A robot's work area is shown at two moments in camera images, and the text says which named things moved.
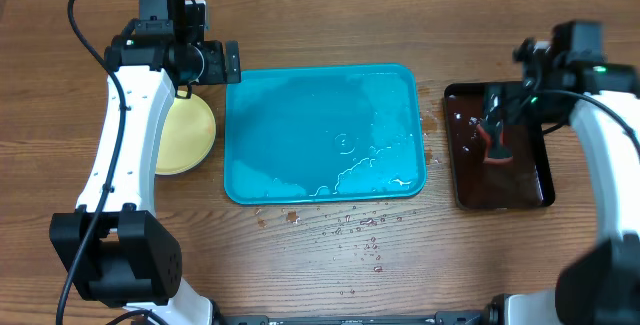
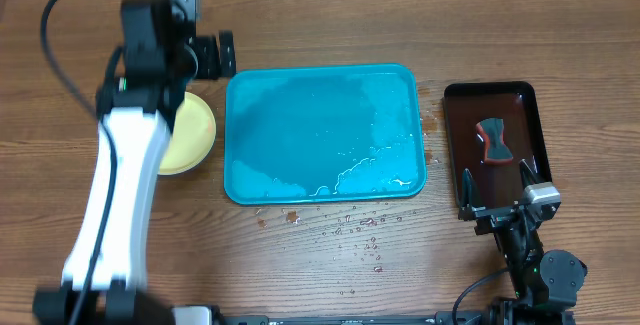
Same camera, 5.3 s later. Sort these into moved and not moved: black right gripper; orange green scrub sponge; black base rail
Moved: black right gripper
Not moved: orange green scrub sponge; black base rail
